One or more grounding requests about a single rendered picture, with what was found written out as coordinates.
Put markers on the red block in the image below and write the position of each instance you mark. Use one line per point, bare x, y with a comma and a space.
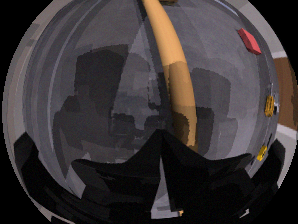
248, 39

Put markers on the brown rectangular block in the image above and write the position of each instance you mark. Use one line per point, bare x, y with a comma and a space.
164, 2

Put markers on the yellow ring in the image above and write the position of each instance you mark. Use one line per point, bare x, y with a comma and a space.
261, 153

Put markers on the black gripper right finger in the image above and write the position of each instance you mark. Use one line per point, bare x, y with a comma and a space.
187, 173

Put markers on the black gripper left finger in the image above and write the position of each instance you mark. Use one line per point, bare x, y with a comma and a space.
139, 176

